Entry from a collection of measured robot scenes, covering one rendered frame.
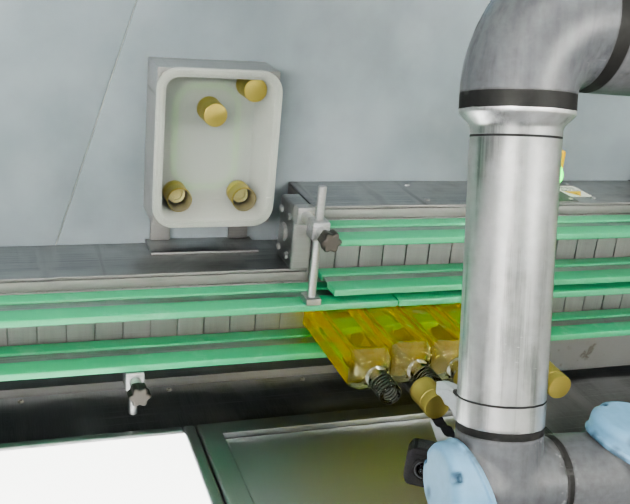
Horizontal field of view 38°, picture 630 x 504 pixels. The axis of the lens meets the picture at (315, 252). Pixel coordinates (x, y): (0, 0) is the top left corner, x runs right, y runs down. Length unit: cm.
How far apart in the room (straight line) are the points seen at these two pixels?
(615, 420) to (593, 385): 79
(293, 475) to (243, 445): 9
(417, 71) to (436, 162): 16
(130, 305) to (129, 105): 29
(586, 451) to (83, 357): 69
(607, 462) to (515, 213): 24
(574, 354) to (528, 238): 89
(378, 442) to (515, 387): 54
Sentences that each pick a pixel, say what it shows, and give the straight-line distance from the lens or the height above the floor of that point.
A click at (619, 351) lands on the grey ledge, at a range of 168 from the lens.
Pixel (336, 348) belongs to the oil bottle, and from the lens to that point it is 122.
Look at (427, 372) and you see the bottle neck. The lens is 116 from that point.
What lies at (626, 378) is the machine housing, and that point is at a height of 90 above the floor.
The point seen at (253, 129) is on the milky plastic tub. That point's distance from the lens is 134.
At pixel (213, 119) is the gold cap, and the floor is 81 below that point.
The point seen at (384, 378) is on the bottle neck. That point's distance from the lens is 114.
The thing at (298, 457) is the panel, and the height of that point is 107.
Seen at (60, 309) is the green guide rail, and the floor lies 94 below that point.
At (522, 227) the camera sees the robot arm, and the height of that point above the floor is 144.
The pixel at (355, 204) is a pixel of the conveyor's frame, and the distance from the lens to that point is 132.
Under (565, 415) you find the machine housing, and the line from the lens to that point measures 151.
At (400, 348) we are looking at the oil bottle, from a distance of 119.
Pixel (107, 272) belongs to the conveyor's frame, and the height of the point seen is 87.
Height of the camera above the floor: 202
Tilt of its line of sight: 61 degrees down
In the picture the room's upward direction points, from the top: 138 degrees clockwise
